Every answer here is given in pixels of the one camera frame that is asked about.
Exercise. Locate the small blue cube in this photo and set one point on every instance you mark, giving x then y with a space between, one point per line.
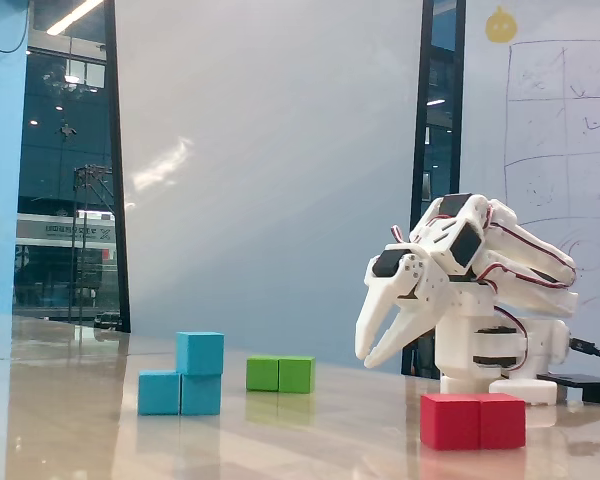
200 352

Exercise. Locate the yellow round sticker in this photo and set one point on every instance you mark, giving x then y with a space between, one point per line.
500 27

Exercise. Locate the black window frame post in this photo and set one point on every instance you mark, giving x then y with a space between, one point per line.
420 150
117 200

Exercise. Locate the whiteboard with pen drawings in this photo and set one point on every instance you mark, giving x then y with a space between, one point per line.
540 125

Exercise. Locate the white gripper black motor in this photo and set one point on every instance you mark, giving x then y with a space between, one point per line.
399 286

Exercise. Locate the blank white glossy board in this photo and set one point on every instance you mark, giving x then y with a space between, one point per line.
270 150

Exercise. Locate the long red block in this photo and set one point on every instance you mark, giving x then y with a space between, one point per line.
472 422

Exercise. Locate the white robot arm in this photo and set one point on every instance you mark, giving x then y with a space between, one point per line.
540 302

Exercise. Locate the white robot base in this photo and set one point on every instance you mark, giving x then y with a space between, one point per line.
522 392

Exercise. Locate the long blue block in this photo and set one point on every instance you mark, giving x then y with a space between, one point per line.
160 395

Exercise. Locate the long green block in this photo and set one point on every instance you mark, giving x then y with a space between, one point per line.
280 375

